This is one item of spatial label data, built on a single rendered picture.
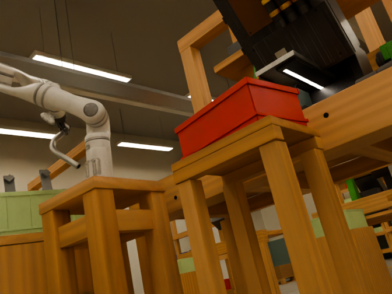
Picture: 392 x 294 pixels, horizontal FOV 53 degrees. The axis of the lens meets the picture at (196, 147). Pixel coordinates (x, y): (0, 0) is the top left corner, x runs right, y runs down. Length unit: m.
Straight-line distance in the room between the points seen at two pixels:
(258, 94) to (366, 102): 0.33
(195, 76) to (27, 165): 6.97
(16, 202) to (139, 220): 0.56
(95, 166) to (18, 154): 7.66
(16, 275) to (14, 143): 7.59
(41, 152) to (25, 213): 7.62
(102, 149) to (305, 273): 0.87
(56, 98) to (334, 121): 0.99
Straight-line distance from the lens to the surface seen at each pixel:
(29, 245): 1.67
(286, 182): 0.89
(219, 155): 1.00
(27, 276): 1.65
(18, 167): 8.97
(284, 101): 1.07
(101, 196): 1.25
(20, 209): 1.70
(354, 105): 1.19
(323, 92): 1.69
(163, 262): 1.37
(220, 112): 1.04
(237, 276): 2.14
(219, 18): 2.42
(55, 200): 1.41
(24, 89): 1.65
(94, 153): 1.46
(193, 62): 2.46
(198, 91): 2.37
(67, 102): 1.55
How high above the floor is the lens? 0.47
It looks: 19 degrees up
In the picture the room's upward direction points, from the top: 13 degrees counter-clockwise
